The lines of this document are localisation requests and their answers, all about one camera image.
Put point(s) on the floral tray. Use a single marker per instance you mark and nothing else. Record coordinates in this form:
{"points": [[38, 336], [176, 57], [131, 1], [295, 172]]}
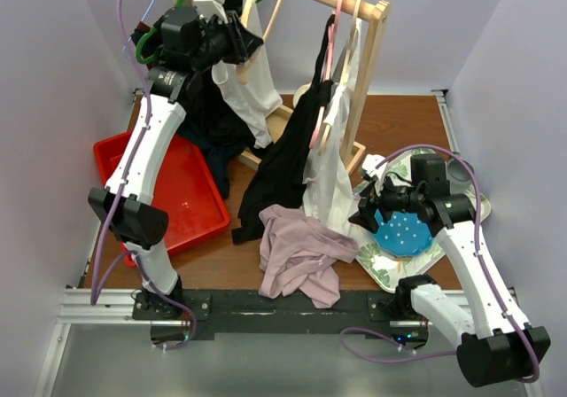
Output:
{"points": [[440, 208]]}

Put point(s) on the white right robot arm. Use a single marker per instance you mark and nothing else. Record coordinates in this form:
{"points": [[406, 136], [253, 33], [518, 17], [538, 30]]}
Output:
{"points": [[493, 339]]}

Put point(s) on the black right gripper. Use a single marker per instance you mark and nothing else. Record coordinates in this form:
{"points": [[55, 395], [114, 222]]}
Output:
{"points": [[373, 198]]}

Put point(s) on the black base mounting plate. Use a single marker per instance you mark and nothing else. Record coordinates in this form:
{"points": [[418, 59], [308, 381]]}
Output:
{"points": [[245, 311]]}

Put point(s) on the blue dotted plate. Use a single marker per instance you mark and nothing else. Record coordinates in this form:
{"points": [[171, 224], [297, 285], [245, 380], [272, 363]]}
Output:
{"points": [[404, 235]]}

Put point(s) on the white tank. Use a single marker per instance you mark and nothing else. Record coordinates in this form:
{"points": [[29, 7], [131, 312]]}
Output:
{"points": [[254, 101], [328, 196]]}

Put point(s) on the pink hanger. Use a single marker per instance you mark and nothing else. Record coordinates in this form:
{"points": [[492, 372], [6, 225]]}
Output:
{"points": [[330, 60]]}

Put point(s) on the dark green hanger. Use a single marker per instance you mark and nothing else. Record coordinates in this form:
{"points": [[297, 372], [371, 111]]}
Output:
{"points": [[145, 39]]}

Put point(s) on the grey mug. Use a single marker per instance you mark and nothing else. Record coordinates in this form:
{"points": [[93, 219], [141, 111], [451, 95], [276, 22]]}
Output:
{"points": [[457, 175]]}

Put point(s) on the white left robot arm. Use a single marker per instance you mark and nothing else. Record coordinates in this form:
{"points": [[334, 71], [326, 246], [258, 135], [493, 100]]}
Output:
{"points": [[124, 205]]}

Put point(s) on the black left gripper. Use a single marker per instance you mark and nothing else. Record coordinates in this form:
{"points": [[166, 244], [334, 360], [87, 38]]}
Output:
{"points": [[244, 43]]}

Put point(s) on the dark navy hanging garment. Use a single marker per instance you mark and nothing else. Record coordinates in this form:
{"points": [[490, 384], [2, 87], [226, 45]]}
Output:
{"points": [[209, 123]]}

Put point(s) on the pink tank top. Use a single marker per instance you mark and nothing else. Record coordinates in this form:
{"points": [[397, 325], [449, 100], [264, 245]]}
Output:
{"points": [[301, 255]]}

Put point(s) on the white tank top left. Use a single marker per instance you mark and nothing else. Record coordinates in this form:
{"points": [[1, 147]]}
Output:
{"points": [[254, 101]]}

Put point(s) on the red plastic bin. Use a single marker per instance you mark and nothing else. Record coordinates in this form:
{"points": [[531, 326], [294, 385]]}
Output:
{"points": [[186, 190]]}

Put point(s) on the wooden clothes rack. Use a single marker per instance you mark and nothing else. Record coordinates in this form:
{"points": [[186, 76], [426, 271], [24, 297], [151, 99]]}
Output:
{"points": [[376, 16]]}

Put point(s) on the black tank top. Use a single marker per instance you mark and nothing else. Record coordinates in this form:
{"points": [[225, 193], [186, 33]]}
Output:
{"points": [[279, 178]]}

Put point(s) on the white tank top right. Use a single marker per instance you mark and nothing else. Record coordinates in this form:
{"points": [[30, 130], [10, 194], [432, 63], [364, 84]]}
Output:
{"points": [[328, 196]]}

